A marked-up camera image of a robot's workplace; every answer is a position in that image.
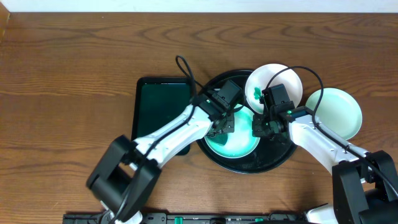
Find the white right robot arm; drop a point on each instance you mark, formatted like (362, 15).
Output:
(364, 183)

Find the black round serving tray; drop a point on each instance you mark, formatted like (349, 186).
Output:
(269, 154)

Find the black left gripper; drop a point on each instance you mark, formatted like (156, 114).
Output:
(222, 126)

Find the green scouring sponge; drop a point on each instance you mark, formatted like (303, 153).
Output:
(219, 139)

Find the white plate front green stain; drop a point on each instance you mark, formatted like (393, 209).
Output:
(241, 142)

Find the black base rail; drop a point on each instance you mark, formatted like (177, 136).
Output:
(163, 218)

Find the black rectangular water tray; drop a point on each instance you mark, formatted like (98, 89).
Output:
(158, 101)

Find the white plate with green stain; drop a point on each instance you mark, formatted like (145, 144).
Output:
(339, 112)

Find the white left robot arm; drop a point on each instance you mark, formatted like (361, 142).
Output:
(126, 174)

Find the white plate at back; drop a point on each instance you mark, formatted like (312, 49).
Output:
(259, 79)

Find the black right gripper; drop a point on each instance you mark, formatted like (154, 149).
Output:
(257, 130)

